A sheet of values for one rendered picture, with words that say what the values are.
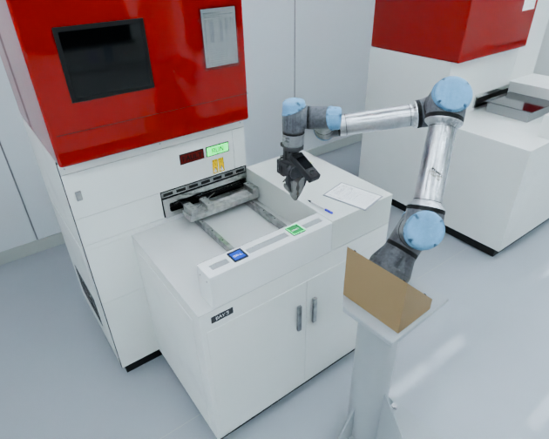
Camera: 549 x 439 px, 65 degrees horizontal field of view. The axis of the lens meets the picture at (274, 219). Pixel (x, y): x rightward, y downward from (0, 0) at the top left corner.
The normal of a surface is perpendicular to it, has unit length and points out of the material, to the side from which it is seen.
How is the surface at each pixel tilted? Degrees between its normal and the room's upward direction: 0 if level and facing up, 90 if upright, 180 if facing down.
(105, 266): 90
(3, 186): 90
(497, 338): 0
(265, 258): 90
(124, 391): 0
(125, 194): 90
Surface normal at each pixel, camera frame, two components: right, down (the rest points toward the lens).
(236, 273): 0.59, 0.42
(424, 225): -0.15, 0.08
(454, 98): -0.10, -0.18
